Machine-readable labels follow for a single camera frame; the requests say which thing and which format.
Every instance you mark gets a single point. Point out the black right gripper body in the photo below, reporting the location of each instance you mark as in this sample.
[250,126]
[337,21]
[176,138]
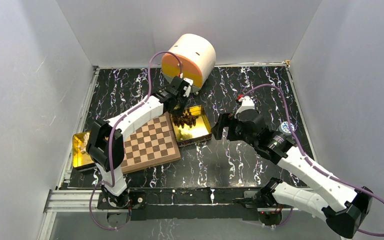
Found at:
[235,131]

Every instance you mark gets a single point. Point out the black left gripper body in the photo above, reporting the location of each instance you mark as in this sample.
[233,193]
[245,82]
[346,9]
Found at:
[180,105]

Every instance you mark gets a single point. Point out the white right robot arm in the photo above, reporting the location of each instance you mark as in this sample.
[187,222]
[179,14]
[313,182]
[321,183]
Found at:
[342,207]

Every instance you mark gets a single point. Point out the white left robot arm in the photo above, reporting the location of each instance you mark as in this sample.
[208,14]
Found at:
[106,143]

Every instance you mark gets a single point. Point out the gold tin with dark pieces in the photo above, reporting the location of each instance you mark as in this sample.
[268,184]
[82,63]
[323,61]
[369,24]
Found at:
[192,126]

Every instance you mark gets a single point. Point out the wooden chess board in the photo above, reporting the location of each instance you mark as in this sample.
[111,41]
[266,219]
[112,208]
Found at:
[151,145]

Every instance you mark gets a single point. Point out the gold tin with light pieces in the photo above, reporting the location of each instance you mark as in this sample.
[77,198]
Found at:
[81,160]

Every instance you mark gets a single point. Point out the blue white round cap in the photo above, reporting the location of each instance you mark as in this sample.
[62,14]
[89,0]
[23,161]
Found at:
[286,128]

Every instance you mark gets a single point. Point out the round pastel drawer cabinet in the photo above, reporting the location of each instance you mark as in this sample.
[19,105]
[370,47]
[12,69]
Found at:
[192,56]

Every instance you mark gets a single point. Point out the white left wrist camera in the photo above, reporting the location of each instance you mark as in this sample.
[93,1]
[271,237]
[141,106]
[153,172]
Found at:
[186,87]

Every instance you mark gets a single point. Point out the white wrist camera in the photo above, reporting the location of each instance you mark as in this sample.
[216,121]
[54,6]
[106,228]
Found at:
[186,87]
[245,103]

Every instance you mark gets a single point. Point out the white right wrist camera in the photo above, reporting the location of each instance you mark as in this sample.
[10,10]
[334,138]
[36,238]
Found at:
[245,103]

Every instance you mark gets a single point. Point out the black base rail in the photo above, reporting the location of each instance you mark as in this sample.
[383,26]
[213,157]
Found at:
[242,203]

